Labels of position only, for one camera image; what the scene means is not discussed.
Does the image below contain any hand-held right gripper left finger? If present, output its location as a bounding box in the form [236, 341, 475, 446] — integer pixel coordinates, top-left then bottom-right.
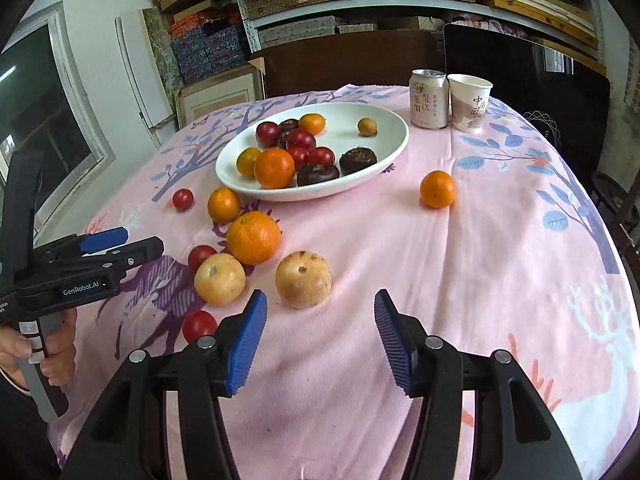
[60, 289, 268, 480]

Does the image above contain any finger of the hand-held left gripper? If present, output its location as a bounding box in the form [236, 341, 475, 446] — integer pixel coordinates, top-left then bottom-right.
[100, 236, 166, 268]
[35, 227, 130, 257]

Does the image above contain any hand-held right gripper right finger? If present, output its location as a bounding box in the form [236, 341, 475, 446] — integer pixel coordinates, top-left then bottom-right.
[374, 288, 583, 480]

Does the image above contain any yellow cherry tomato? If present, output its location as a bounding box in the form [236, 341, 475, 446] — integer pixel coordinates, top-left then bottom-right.
[298, 113, 327, 136]
[236, 147, 262, 178]
[207, 186, 242, 225]

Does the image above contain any dark red tomato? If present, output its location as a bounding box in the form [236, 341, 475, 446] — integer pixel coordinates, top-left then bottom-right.
[255, 121, 282, 148]
[286, 129, 317, 153]

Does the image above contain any white oval plate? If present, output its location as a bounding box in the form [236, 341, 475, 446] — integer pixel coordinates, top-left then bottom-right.
[215, 101, 410, 203]

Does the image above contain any person's left forearm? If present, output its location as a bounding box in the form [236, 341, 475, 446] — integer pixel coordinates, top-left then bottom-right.
[0, 367, 63, 480]

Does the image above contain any person's left hand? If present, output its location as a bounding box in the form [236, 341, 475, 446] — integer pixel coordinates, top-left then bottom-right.
[0, 309, 78, 390]

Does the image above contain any pink deer print tablecloth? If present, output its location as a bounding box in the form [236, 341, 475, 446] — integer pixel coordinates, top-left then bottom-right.
[47, 85, 640, 480]

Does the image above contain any large orange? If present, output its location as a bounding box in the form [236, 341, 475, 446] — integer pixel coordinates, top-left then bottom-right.
[226, 210, 282, 266]

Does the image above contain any white framed dark window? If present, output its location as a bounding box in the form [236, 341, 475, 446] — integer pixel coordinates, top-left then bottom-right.
[0, 2, 116, 241]

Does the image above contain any small mandarin orange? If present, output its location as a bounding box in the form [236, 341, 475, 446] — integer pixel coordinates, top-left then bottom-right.
[419, 170, 457, 210]

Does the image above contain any white leaning board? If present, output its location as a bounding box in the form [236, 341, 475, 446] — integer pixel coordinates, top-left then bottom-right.
[116, 8, 173, 133]

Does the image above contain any stack of blue patterned boxes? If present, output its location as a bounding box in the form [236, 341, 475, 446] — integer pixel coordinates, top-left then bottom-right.
[167, 12, 251, 86]

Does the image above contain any pink drink can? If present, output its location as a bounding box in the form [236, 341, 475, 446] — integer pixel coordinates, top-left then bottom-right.
[409, 69, 449, 129]

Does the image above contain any white paper cup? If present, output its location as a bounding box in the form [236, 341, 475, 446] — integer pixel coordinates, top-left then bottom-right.
[446, 74, 493, 133]

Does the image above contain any white metal shelf rack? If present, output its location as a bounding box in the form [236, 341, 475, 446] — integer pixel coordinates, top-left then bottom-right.
[227, 0, 608, 61]

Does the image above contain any dark brown wooden furniture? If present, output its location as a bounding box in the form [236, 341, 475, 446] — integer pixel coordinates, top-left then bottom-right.
[249, 30, 446, 100]

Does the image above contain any black flat screen panel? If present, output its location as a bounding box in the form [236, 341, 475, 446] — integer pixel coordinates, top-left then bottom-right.
[442, 23, 612, 196]

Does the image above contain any patterned beige curtain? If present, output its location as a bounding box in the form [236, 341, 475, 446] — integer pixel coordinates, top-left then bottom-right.
[620, 35, 640, 111]

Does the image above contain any pale wooden picture frame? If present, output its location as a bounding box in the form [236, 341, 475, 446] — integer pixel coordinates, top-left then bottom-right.
[173, 62, 266, 131]

